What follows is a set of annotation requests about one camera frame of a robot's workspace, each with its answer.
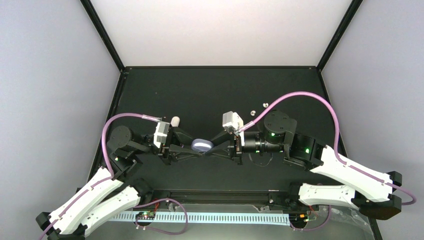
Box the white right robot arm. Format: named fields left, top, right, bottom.
left=205, top=110, right=402, bottom=220

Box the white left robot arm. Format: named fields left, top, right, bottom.
left=35, top=121, right=199, bottom=240

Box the white oval capsule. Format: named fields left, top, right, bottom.
left=170, top=116, right=181, bottom=128

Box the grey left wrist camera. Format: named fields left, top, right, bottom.
left=153, top=121, right=170, bottom=149

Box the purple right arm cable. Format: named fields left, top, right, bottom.
left=235, top=91, right=418, bottom=207

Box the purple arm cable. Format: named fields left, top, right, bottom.
left=38, top=112, right=163, bottom=240
left=235, top=91, right=418, bottom=207

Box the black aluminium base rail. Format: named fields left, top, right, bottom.
left=140, top=189, right=320, bottom=214

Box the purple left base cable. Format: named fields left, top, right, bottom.
left=134, top=198, right=189, bottom=236

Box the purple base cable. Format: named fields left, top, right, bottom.
left=134, top=198, right=189, bottom=236
left=289, top=205, right=333, bottom=232

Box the light blue slotted cable duct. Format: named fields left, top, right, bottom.
left=107, top=211, right=291, bottom=227

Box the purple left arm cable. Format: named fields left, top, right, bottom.
left=38, top=112, right=163, bottom=240

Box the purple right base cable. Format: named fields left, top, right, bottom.
left=289, top=205, right=333, bottom=232

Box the black frame post left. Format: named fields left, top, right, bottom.
left=80, top=0, right=125, bottom=72

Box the black frame post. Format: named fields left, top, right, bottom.
left=316, top=0, right=363, bottom=74
left=80, top=0, right=125, bottom=72

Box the black frame post right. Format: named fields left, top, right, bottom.
left=316, top=0, right=363, bottom=74

